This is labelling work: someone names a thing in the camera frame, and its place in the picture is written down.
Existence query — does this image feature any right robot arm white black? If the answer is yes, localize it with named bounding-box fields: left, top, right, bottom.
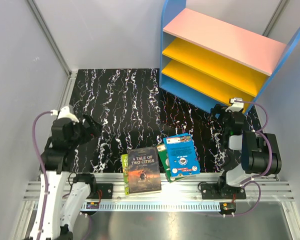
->
left=210, top=102, right=282, bottom=199

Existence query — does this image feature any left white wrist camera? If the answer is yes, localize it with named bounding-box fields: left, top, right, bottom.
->
left=50, top=105, right=80, bottom=123

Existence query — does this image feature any black marble pattern mat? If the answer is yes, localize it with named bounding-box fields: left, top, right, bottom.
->
left=50, top=68, right=276, bottom=174

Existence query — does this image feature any aluminium rail frame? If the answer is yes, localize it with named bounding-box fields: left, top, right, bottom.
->
left=23, top=172, right=295, bottom=203

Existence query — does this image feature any green 65-Storey Treehouse book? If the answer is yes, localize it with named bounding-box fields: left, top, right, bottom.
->
left=121, top=154, right=129, bottom=196

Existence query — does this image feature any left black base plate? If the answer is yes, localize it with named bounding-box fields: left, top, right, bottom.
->
left=87, top=183, right=114, bottom=200

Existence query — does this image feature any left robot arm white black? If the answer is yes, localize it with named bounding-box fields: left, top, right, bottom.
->
left=28, top=110, right=102, bottom=240

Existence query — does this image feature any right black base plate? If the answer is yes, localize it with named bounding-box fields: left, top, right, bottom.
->
left=197, top=181, right=247, bottom=200

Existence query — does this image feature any A Tale of Two Cities book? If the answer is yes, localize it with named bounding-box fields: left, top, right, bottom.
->
left=127, top=146, right=162, bottom=195

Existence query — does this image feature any slotted white cable duct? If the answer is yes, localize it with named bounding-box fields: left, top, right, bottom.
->
left=80, top=201, right=221, bottom=212

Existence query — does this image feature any green coin guide book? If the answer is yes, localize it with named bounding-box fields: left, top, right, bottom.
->
left=156, top=144, right=187, bottom=183

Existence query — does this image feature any colourful wooden bookshelf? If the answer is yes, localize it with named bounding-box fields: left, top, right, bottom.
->
left=159, top=0, right=300, bottom=113

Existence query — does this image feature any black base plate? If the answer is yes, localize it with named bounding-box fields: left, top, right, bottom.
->
left=197, top=181, right=247, bottom=200
left=87, top=183, right=114, bottom=200

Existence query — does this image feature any blue 26-Storey Treehouse book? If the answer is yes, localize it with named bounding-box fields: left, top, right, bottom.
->
left=163, top=133, right=200, bottom=178

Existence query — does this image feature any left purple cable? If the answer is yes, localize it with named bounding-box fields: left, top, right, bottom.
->
left=31, top=110, right=53, bottom=176

